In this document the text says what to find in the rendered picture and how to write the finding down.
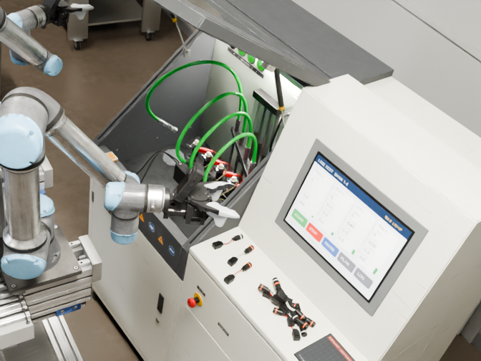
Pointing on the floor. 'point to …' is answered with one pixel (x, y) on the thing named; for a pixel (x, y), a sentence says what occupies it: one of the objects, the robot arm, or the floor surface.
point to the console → (327, 126)
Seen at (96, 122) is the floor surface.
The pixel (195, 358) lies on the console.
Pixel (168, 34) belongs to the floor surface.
